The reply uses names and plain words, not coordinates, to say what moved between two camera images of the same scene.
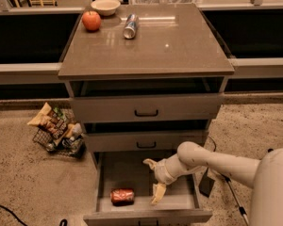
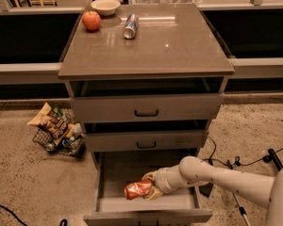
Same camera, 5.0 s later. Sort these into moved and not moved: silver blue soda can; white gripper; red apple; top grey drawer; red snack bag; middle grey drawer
Moved: red snack bag; white gripper
Not moved: red apple; top grey drawer; middle grey drawer; silver blue soda can
